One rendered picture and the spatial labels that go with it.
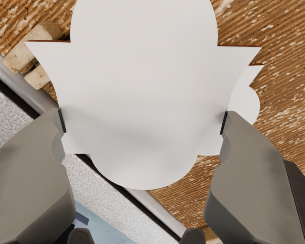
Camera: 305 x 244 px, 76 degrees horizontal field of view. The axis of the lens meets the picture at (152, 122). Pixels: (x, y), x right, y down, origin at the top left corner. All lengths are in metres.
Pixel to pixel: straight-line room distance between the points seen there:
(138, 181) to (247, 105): 0.15
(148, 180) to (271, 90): 0.18
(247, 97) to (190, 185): 0.17
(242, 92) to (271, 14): 0.08
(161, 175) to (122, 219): 0.31
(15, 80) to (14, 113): 0.05
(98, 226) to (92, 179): 2.06
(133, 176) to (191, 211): 0.25
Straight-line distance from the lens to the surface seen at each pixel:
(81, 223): 0.58
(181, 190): 0.35
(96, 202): 0.42
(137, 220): 0.46
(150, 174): 0.16
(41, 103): 0.29
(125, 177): 0.16
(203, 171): 0.32
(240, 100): 0.24
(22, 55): 0.22
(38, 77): 0.22
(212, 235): 0.44
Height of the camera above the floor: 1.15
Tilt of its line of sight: 57 degrees down
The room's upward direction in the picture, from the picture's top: 179 degrees clockwise
